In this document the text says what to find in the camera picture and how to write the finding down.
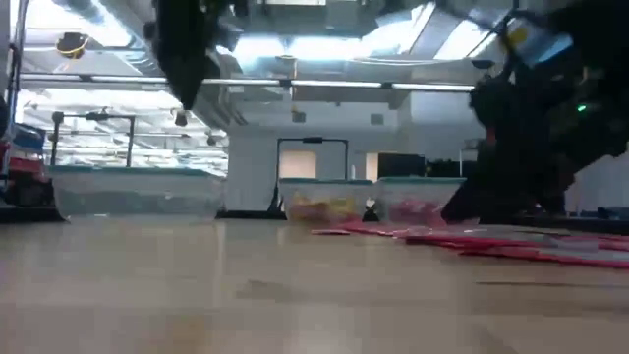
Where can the large clear plastic container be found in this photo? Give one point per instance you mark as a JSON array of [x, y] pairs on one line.
[[137, 196], [393, 194]]

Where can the cluttered storage shelf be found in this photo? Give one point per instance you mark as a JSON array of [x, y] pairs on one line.
[[24, 169]]

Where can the small dark wall box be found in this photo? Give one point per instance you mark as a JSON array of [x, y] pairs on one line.
[[298, 116]]

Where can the ceiling cylinder fixture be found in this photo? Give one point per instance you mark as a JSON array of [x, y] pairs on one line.
[[286, 66]]

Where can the small ceiling camera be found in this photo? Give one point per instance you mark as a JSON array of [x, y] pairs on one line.
[[181, 118]]

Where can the black background stand frame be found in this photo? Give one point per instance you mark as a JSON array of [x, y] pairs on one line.
[[57, 142]]

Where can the long tube light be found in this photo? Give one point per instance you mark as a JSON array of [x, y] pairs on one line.
[[334, 84]]

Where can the black rectangular doorway frame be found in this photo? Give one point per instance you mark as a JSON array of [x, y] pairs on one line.
[[278, 172]]

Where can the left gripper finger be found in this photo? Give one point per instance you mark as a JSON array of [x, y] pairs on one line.
[[188, 91]]

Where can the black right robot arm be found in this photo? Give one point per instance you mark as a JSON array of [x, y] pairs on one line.
[[599, 74]]

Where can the ceiling light panel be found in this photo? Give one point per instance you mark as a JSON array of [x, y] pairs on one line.
[[319, 46]]

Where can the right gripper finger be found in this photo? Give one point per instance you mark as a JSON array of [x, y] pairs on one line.
[[540, 192], [479, 196]]

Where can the long red candy packet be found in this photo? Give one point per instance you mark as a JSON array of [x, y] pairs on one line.
[[467, 241], [599, 241], [393, 228]]

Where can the long red white candy strip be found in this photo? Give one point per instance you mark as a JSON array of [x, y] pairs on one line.
[[540, 256]]

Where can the small grey wall vent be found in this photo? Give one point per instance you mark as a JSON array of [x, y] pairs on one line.
[[377, 119]]

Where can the small clear plastic container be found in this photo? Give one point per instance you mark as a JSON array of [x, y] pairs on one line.
[[295, 194]]

